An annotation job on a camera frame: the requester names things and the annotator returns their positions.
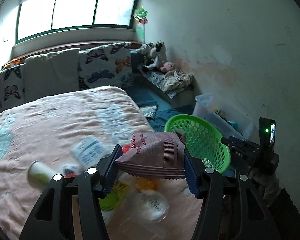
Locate red snack bag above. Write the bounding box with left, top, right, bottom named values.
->
left=115, top=132, right=185, bottom=179

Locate left butterfly cushion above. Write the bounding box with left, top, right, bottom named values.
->
left=0, top=64, right=25, bottom=113

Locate colourful pinwheel toy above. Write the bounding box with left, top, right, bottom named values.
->
left=133, top=6, right=148, bottom=43

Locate grey white plush toy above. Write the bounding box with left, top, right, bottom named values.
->
left=136, top=42, right=154, bottom=55

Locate crumpled white wrapper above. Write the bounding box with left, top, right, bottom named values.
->
left=59, top=164, right=77, bottom=178

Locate pink plush toy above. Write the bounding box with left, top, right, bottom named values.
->
left=160, top=62, right=175, bottom=74

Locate red foam fruit net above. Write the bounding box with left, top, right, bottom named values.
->
left=122, top=144, right=131, bottom=154

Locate window with green frame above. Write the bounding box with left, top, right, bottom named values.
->
left=15, top=0, right=138, bottom=43

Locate cow plush toy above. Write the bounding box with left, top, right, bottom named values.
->
left=142, top=41, right=168, bottom=73

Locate plain white cushion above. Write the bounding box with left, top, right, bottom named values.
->
left=23, top=48, right=79, bottom=102

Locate clear plastic cup lid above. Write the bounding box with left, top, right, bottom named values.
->
left=134, top=190, right=170, bottom=223

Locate yellow green drink carton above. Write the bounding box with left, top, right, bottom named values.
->
left=99, top=180, right=129, bottom=225

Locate pink quilted blanket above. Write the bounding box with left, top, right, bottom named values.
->
left=0, top=86, right=202, bottom=239

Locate butterfly cushion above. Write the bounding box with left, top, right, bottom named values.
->
left=78, top=42, right=134, bottom=90
left=0, top=64, right=25, bottom=113

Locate clear plastic storage box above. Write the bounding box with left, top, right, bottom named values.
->
left=192, top=93, right=254, bottom=140

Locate right butterfly cushion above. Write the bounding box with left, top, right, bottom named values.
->
left=78, top=42, right=134, bottom=90

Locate white blue milk carton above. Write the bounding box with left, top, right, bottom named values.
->
left=70, top=135, right=111, bottom=169

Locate crumpled beige cloth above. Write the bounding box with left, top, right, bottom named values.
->
left=161, top=69, right=193, bottom=92

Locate green plastic mesh basket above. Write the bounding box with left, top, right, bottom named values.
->
left=165, top=114, right=231, bottom=174

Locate white green paper cup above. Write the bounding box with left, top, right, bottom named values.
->
left=27, top=161, right=57, bottom=190

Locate blue sofa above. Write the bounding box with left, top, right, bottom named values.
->
left=125, top=50, right=194, bottom=131

